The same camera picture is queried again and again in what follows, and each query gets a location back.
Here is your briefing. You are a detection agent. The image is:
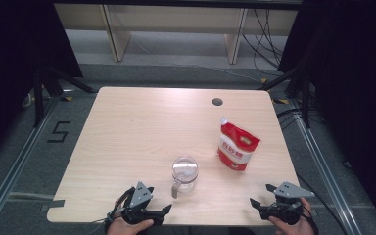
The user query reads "aluminium floor rail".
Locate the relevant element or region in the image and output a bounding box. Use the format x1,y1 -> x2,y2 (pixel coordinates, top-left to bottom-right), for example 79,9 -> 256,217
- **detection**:
0,94 -> 62,235
288,97 -> 360,235

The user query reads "black metal stand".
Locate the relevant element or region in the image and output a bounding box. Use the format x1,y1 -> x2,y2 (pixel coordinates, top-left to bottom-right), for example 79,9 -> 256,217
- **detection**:
258,67 -> 313,129
32,65 -> 98,128

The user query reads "person's right hand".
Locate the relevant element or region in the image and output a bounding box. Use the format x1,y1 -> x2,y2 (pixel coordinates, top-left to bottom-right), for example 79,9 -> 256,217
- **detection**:
267,197 -> 316,235

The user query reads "grey tape strip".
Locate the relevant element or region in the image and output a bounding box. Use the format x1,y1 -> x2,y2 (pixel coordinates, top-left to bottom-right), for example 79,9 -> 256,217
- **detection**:
40,199 -> 66,213

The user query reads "black wrist strap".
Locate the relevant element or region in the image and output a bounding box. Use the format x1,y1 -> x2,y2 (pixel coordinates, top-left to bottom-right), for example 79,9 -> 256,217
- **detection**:
105,186 -> 135,226
302,204 -> 320,235

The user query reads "person's left hand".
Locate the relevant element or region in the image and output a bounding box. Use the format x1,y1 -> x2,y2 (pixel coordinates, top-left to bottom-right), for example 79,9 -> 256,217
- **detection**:
106,216 -> 155,235

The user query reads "black floor cable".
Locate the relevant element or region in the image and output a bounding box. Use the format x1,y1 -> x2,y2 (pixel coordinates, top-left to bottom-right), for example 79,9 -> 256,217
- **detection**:
295,172 -> 348,235

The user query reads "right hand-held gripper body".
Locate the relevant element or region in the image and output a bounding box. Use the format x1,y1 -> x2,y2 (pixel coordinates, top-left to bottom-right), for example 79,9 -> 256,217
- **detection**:
258,181 -> 316,226

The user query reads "black curtain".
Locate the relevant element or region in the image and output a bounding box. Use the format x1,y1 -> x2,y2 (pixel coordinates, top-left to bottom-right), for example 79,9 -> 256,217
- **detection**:
278,0 -> 376,227
0,0 -> 84,165

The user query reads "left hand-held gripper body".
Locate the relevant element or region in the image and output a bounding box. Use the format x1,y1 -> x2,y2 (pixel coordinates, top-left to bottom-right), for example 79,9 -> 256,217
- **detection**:
120,181 -> 165,227

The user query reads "clear glass measuring cup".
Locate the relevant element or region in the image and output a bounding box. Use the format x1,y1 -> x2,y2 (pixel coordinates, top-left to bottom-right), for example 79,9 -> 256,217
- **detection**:
170,155 -> 200,200

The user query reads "red and white sugar bag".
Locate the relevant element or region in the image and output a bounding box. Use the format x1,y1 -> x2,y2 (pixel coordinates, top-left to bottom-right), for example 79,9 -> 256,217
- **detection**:
216,117 -> 261,172

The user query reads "black hanging cable bundle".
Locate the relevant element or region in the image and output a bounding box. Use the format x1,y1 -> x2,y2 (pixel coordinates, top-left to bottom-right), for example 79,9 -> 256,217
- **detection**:
241,9 -> 286,78

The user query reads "beige wooden shelf unit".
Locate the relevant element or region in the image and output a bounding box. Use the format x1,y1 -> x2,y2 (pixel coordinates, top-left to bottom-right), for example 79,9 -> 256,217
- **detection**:
52,3 -> 300,65

